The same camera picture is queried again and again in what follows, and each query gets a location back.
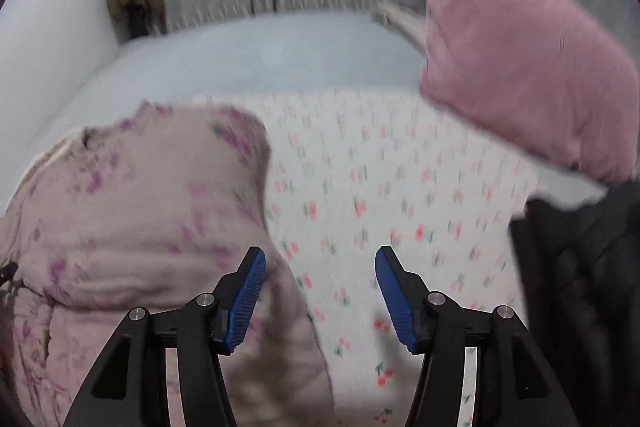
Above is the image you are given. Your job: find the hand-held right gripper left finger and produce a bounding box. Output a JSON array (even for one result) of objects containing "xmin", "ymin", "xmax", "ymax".
[{"xmin": 64, "ymin": 246, "xmax": 267, "ymax": 427}]

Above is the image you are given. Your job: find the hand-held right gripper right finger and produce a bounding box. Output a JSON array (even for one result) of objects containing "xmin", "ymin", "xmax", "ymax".
[{"xmin": 375, "ymin": 245, "xmax": 580, "ymax": 427}]

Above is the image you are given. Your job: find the beige floral garment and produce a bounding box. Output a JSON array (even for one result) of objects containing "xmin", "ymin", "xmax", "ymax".
[{"xmin": 0, "ymin": 102, "xmax": 337, "ymax": 427}]

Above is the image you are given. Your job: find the white cherry print sheet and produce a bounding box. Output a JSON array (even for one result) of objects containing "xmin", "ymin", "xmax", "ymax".
[{"xmin": 165, "ymin": 88, "xmax": 543, "ymax": 427}]

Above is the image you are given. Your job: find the black quilted jacket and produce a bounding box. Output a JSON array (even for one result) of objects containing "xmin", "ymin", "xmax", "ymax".
[{"xmin": 509, "ymin": 181, "xmax": 640, "ymax": 427}]

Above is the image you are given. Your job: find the light blue bed sheet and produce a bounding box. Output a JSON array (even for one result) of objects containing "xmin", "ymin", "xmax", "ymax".
[{"xmin": 30, "ymin": 9, "xmax": 608, "ymax": 208}]

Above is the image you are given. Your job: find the pink fluffy blanket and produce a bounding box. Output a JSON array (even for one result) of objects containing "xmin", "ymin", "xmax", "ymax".
[{"xmin": 391, "ymin": 0, "xmax": 640, "ymax": 186}]

